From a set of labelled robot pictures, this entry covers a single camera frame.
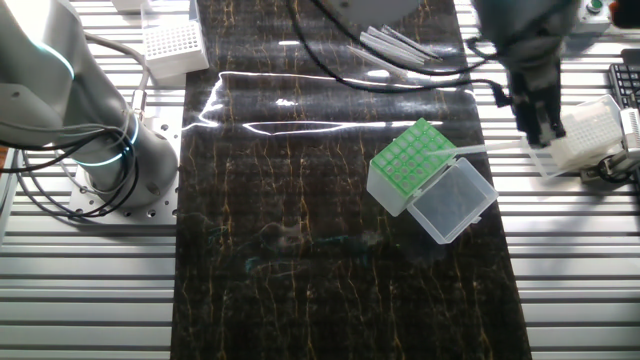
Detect black keyboard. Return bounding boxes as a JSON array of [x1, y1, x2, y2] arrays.
[[607, 62, 640, 110]]

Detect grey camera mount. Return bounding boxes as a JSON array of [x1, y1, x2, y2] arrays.
[[579, 148, 640, 185]]

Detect grey conduit hose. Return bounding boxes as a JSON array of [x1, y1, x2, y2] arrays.
[[82, 31, 152, 121]]

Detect black marble pattern mat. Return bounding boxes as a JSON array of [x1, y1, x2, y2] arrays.
[[169, 0, 534, 360]]

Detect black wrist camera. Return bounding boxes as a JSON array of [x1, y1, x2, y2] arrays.
[[609, 0, 640, 30]]

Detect white tip rack tilted box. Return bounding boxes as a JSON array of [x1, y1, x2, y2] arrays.
[[518, 93, 626, 180]]

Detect black camera cable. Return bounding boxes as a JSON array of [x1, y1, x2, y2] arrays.
[[596, 154, 640, 211]]

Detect green pipette tip holder box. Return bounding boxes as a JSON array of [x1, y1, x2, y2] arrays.
[[366, 117, 500, 246]]

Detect grey button control box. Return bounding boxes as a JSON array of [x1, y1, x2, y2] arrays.
[[574, 0, 614, 36]]

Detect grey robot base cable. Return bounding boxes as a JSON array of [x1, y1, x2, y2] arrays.
[[14, 149, 136, 220]]

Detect white tip rack clear lid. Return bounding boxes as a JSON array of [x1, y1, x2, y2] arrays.
[[140, 0, 211, 81]]

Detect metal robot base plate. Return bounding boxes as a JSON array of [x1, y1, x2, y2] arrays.
[[67, 106, 185, 226]]

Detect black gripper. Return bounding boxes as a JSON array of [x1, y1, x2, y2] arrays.
[[506, 62, 567, 149]]

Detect silver camera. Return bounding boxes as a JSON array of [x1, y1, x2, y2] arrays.
[[618, 107, 640, 156]]

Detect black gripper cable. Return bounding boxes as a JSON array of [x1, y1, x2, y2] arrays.
[[285, 0, 511, 109], [308, 0, 506, 77]]

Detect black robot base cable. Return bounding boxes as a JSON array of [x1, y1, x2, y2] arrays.
[[0, 123, 142, 218]]

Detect clear large pipette tip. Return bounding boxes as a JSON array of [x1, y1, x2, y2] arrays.
[[356, 39, 424, 67], [379, 23, 445, 62], [427, 141, 529, 154], [346, 44, 410, 80], [367, 28, 433, 61], [360, 33, 428, 65]]

